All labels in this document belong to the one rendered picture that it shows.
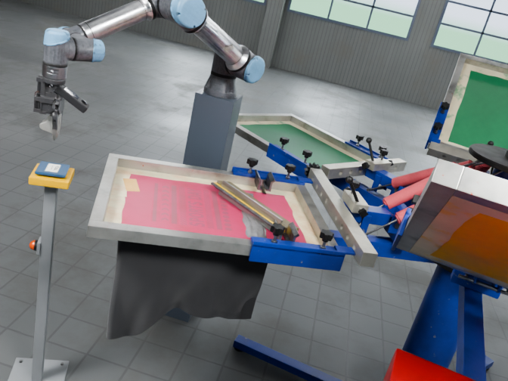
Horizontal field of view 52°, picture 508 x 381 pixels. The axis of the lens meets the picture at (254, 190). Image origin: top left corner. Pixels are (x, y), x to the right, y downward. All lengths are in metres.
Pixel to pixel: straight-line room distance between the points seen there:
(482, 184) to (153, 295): 1.21
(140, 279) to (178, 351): 1.00
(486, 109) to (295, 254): 1.77
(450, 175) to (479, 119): 2.24
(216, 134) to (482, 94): 1.56
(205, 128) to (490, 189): 1.72
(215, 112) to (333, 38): 8.46
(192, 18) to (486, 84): 1.88
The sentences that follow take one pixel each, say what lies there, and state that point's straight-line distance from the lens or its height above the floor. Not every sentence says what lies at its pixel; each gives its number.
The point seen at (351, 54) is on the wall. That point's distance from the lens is 10.74.
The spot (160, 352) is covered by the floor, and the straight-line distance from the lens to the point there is 2.66.
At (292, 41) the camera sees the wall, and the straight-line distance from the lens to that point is 10.80.
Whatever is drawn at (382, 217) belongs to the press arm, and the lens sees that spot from 1.99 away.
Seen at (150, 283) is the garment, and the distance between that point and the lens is 1.75.
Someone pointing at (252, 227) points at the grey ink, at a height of 0.96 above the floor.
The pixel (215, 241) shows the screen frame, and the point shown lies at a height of 0.99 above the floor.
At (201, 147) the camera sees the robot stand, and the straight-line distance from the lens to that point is 2.42.
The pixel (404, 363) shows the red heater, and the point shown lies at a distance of 1.15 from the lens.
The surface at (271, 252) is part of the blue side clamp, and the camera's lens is 1.62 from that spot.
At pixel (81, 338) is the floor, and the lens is 2.70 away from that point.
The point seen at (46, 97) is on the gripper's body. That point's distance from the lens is 1.86.
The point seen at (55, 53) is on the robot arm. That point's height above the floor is 1.38.
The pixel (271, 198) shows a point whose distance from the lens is 2.05.
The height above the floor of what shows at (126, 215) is 0.95.
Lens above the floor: 1.76
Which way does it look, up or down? 23 degrees down
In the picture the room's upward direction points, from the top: 14 degrees clockwise
